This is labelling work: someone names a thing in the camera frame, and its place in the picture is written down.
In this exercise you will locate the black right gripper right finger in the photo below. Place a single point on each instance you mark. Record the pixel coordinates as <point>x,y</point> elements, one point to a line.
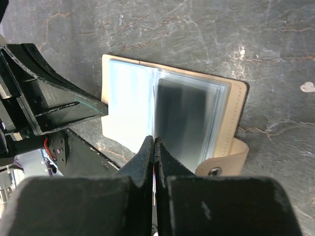
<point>188,205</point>

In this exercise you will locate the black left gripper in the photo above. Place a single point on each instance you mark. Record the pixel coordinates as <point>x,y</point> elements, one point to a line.
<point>37,105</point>

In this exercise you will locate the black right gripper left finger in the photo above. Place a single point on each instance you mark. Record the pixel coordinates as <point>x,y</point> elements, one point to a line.
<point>119,205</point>

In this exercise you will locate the beige leather card holder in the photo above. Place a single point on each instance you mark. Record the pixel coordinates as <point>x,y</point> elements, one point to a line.
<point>195,114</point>

